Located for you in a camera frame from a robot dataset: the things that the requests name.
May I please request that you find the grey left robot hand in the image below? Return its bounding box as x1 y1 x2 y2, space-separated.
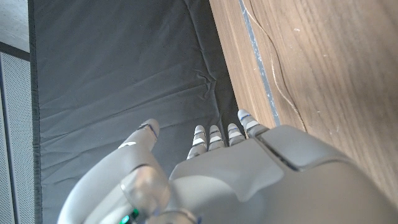
57 109 398 224

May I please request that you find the jute twine spool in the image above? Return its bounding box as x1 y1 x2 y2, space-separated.
244 0 308 133

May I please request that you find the black backdrop curtain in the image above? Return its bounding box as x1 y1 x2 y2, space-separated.
27 0 248 224

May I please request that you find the grey perforated panel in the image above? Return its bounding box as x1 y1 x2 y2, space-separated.
0 51 35 224

